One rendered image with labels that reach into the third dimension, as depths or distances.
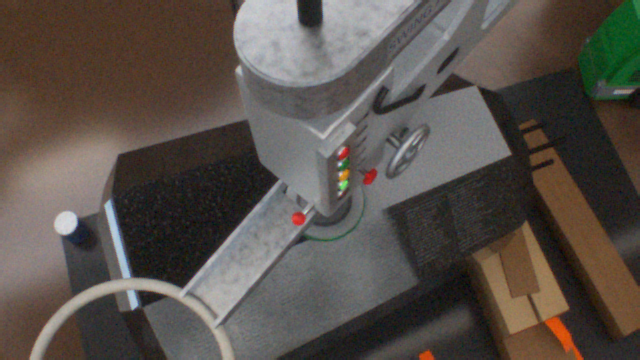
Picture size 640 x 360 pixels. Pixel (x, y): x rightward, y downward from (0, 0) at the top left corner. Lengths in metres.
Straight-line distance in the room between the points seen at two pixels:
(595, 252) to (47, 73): 2.58
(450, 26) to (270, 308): 0.93
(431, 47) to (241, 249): 0.67
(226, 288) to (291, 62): 0.76
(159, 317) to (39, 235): 1.25
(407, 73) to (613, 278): 1.61
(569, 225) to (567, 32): 1.03
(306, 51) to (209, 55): 2.13
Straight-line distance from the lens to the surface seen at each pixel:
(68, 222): 2.83
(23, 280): 3.00
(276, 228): 1.65
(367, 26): 1.07
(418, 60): 1.40
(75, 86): 3.27
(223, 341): 1.61
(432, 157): 1.93
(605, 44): 3.03
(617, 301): 2.75
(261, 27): 1.08
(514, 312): 2.49
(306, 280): 1.89
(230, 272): 1.66
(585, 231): 2.78
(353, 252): 1.89
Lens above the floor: 2.62
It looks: 68 degrees down
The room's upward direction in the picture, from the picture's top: 4 degrees counter-clockwise
